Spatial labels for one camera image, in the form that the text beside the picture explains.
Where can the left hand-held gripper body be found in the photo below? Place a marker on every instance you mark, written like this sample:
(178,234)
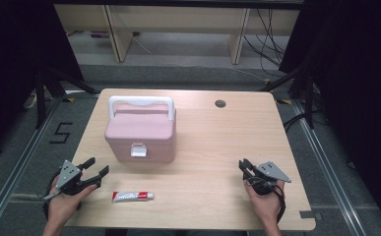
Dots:
(67,173)

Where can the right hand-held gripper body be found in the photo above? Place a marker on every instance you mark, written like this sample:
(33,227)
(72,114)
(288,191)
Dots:
(270,171)

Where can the red and white toothpaste tube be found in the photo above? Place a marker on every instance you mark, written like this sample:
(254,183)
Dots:
(130,196)

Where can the pink storage box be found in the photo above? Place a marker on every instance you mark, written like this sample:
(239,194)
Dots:
(139,131)

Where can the person's left hand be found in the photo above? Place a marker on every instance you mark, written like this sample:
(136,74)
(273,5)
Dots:
(61,206)

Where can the person's right hand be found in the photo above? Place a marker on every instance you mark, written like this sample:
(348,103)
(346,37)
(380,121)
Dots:
(268,206)

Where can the grey tape piece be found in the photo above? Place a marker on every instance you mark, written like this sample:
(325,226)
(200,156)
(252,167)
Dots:
(309,214)

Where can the black metal stand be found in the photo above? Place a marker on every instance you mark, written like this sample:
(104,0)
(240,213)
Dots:
(41,98)
(309,98)

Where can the black curtain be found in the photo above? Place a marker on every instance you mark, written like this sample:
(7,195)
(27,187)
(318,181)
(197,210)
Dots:
(14,49)
(358,65)

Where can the beige wooden desk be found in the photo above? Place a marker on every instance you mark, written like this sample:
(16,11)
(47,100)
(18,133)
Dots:
(178,19)

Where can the metal floor rail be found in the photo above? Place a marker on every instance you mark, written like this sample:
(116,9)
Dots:
(324,164)
(22,159)

